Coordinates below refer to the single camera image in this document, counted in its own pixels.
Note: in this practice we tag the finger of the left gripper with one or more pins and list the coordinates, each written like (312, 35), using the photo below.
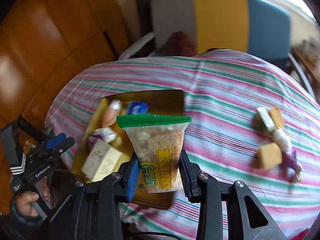
(56, 152)
(52, 143)

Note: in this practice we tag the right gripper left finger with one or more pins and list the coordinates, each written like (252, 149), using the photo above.
(91, 211)

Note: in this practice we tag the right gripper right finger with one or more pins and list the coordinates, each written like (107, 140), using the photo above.
(247, 217)

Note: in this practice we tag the purple snack packet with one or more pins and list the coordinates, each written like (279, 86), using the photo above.
(289, 160)
(92, 140)

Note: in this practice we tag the beige cardboard box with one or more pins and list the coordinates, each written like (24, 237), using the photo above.
(101, 161)

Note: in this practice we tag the white ball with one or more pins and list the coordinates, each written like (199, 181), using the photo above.
(106, 134)
(282, 140)

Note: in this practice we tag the peach pink bottle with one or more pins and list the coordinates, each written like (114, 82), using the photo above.
(110, 114)

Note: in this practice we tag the yellow sponge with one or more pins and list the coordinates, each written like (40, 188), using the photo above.
(277, 117)
(269, 156)

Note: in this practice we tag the blue snack packet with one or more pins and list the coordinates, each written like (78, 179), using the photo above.
(136, 108)

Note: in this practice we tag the green top snack bag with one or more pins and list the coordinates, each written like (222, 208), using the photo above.
(157, 141)

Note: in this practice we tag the person left hand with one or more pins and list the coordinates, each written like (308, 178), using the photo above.
(24, 200)

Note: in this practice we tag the striped bed sheet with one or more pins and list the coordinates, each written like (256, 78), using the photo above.
(222, 90)

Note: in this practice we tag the wooden wardrobe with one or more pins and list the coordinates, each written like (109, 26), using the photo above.
(45, 43)

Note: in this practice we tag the wooden desk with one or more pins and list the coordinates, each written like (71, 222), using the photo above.
(307, 52)

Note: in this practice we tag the grey yellow blue armchair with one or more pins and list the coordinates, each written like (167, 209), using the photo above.
(257, 27)

